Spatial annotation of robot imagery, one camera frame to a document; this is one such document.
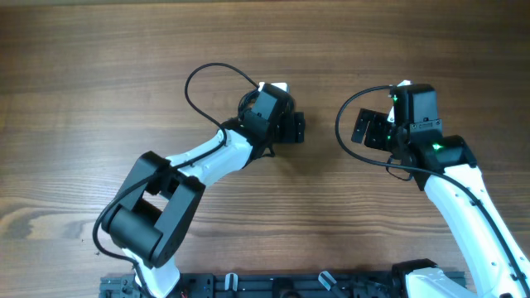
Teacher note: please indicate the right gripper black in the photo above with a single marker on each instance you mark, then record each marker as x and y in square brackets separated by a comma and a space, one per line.
[378, 120]

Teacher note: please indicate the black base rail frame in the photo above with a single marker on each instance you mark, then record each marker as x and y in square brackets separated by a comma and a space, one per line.
[360, 284]

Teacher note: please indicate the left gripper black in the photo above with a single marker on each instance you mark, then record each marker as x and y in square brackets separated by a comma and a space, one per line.
[294, 127]

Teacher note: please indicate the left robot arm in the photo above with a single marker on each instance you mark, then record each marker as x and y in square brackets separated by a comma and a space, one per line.
[153, 209]

